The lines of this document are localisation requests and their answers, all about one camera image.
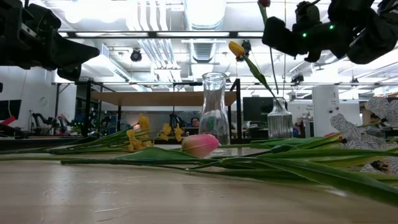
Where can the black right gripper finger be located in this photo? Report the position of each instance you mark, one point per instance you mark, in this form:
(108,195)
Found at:
(280,35)
(312,56)

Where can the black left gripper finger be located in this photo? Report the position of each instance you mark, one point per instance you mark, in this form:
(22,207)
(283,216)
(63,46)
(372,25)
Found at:
(70,72)
(71,53)

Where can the dark red artificial tulip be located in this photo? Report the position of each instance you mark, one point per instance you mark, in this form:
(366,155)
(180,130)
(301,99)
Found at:
(264,2)

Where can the yellow artificial tulip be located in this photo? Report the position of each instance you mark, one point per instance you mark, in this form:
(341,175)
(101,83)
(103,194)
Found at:
(236,48)

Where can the short ribbed glass vase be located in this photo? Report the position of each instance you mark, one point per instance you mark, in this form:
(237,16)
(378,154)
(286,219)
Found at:
(280,124)

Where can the tall clear glass vase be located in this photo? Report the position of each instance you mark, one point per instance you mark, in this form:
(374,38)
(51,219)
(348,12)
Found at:
(214,93)

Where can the yellow artificial flower bunch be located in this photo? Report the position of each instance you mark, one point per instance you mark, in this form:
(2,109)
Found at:
(134,143)

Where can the pink artificial tulip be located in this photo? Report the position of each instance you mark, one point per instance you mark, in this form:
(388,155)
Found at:
(199,145)

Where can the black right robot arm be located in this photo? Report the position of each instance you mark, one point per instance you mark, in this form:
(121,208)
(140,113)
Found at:
(376,37)

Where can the black background robot arm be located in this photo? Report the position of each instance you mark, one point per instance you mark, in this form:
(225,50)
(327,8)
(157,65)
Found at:
(43,119)

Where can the black metal shelf leg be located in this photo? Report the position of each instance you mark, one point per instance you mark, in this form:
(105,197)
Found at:
(119,118)

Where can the wooden shelf board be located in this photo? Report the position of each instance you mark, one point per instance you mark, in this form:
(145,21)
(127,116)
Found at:
(149,98)

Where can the black overhead rig beam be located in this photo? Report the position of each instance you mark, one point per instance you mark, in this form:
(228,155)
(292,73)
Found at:
(233,34)

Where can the white cabinet pillar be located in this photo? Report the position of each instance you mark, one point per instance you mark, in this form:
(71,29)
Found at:
(325,102)

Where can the small black ceiling lamp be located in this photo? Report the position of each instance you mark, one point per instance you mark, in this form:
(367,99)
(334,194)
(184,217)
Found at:
(354,81)

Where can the round black ceiling spotlight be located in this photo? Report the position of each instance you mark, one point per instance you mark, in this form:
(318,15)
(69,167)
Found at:
(136,55)

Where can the black computer monitor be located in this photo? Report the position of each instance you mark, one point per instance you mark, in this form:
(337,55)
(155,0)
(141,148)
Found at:
(256,109)

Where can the red bar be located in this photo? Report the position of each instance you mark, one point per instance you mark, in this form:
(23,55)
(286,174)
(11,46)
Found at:
(7,120)

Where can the person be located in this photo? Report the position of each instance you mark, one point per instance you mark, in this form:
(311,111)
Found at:
(195,122)

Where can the small black ceiling camera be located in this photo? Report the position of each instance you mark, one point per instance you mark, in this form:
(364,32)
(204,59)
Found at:
(297,79)

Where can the black background rig frame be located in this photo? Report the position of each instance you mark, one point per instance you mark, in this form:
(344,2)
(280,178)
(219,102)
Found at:
(87,109)

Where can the black wall screen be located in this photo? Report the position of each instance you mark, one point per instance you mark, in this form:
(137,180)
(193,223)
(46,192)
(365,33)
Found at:
(9,109)

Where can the white ceiling air duct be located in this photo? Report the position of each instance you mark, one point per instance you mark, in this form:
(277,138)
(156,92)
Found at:
(205,14)

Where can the black table edge frame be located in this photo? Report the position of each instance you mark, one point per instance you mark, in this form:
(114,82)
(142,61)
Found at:
(31,143)

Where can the black metal frame stand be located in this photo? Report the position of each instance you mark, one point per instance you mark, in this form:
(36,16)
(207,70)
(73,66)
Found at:
(238,109)

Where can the beige wooden post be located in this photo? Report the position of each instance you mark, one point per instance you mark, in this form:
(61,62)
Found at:
(369,119)

